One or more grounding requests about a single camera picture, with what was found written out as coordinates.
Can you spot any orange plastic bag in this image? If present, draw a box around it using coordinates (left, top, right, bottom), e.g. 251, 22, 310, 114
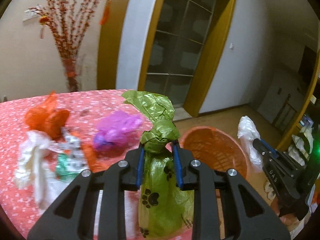
71, 131, 106, 173
24, 92, 70, 140

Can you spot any green paw-print plastic bag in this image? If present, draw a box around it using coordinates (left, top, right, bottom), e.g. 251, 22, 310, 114
122, 90, 194, 239

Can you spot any teal green plastic bag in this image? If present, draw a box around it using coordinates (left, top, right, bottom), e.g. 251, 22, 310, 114
55, 153, 88, 183

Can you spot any purple plastic bag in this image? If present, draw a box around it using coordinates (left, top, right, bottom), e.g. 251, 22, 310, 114
92, 111, 143, 152

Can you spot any spotted white plastic bag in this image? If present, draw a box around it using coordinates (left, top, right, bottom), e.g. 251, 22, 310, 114
237, 116, 263, 173

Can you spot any orange lined trash basket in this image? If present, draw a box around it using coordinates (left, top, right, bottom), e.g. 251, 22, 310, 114
179, 126, 251, 179

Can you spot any cluttered storage shelf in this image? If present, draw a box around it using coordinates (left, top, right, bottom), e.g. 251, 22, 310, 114
262, 89, 320, 233

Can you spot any red floral tablecloth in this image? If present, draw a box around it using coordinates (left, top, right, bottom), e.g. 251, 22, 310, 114
1, 90, 193, 239

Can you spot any wooden chair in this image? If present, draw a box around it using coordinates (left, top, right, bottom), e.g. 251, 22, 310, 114
272, 94, 297, 134

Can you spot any glass sliding door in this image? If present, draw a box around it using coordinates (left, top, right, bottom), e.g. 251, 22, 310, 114
145, 0, 216, 106

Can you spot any red branch vase decoration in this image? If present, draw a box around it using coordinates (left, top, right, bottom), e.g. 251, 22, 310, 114
30, 0, 101, 92

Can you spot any white wall outlet panel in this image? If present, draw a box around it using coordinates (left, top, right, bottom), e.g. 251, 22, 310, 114
23, 5, 42, 22

